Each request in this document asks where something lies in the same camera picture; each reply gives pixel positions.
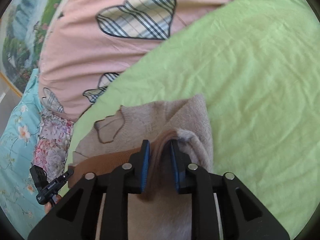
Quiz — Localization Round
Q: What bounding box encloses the person's left hand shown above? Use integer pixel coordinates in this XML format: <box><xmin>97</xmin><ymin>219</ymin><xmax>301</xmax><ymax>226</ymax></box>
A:
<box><xmin>44</xmin><ymin>194</ymin><xmax>62</xmax><ymax>214</ymax></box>

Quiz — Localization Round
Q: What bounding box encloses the turquoise floral blanket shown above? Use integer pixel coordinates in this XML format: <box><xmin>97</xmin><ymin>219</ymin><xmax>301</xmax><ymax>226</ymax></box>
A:
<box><xmin>1</xmin><ymin>69</ymin><xmax>44</xmax><ymax>238</ymax></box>

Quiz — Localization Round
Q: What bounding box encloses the pink quilt with plaid hearts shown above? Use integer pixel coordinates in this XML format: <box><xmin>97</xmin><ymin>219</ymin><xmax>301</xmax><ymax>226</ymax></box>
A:
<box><xmin>39</xmin><ymin>0</ymin><xmax>232</xmax><ymax>120</ymax></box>

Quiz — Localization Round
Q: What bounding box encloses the beige knit sweater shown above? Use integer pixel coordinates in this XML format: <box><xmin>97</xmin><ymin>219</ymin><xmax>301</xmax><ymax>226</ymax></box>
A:
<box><xmin>68</xmin><ymin>94</ymin><xmax>213</xmax><ymax>239</ymax></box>

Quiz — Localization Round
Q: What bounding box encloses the green bed sheet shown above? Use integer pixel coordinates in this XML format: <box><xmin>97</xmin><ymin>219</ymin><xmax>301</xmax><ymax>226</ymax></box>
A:
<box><xmin>69</xmin><ymin>0</ymin><xmax>319</xmax><ymax>238</ymax></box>

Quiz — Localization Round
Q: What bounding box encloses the framed landscape painting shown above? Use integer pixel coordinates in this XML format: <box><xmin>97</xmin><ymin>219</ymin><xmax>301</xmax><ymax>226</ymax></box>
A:
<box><xmin>1</xmin><ymin>0</ymin><xmax>62</xmax><ymax>94</ymax></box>

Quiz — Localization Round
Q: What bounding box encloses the floral ruffled pillow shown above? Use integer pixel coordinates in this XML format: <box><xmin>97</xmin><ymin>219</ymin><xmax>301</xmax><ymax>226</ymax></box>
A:
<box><xmin>32</xmin><ymin>109</ymin><xmax>74</xmax><ymax>181</ymax></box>

